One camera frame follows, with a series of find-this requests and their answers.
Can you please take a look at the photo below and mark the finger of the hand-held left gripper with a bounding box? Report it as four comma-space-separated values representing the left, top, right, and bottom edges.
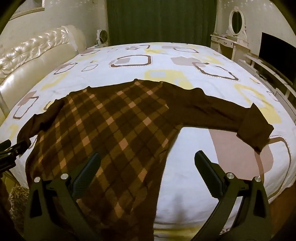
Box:
0, 139, 12, 152
10, 141, 31, 157

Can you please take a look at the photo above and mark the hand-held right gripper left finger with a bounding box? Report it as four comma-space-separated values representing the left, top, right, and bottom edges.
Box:
24, 152, 109, 241

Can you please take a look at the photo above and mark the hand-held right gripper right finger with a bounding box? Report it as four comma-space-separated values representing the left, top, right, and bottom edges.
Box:
194, 150, 273, 241

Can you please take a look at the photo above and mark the brown plaid sweater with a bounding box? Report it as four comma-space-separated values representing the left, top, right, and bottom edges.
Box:
17, 79, 274, 241

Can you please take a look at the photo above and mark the white printed bed sheet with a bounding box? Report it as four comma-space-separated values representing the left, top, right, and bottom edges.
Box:
0, 42, 296, 238

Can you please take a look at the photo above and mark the brown patterned bed cloth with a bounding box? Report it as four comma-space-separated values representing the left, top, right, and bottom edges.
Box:
8, 186, 30, 230

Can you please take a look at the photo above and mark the cream tufted leather headboard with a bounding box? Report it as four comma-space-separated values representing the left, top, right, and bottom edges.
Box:
0, 25, 87, 126

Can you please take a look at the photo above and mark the white dressing table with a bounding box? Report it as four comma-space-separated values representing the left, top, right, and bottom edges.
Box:
210, 32, 249, 62

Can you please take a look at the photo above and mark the small white desk fan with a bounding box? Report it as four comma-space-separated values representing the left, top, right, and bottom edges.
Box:
96, 29, 109, 46

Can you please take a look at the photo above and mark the black flat television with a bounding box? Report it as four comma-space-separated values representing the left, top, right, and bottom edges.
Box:
258, 32, 296, 82

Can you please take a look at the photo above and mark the oval white framed mirror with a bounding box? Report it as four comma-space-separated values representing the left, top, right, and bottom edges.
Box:
225, 6, 247, 36

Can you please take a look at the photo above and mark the dark green curtain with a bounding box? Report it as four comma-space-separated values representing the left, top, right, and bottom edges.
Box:
106, 0, 219, 47

